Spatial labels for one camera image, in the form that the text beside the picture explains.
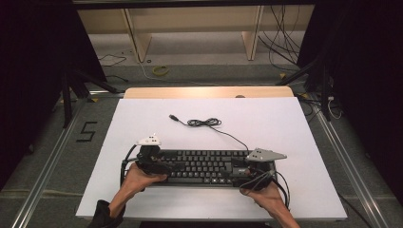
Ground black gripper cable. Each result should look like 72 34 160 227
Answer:
119 144 141 188
269 170 292 211

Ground thin grey gripper wires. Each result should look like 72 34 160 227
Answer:
239 170 278 196

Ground person's left hand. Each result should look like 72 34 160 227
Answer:
121 162 168 195

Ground black keyboard cable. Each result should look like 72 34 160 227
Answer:
168 114 250 152

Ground person's right hand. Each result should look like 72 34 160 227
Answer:
247 181 288 211

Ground thin black floor cable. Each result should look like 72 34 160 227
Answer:
97 53 128 68

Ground black overhead beam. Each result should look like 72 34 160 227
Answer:
71 0 317 10

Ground black computer keyboard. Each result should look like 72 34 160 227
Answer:
148 148 279 190

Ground black curtain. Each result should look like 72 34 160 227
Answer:
0 0 107 192
297 0 403 205

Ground bundle of black cables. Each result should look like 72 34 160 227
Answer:
258 4 302 68

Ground aluminium floor rail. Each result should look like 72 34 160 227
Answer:
312 98 390 228
10 98 89 228

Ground white looped cable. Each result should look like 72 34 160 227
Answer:
327 95 344 121

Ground yellow tape roll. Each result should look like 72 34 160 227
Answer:
151 65 170 77

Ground black metal stand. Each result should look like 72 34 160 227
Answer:
61 66 120 128
275 56 333 122

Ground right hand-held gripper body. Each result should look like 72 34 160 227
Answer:
240 147 288 192

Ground black left sleeve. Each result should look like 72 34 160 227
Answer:
87 199 126 228

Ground short black floor cable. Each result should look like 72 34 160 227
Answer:
106 74 130 84

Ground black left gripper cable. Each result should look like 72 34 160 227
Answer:
119 144 141 188

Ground white floor cable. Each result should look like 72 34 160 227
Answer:
137 59 221 87

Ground light wooden shelf unit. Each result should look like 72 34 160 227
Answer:
77 4 315 64

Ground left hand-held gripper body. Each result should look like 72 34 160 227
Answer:
135 134 174 176

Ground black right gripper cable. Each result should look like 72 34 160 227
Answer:
269 170 292 211

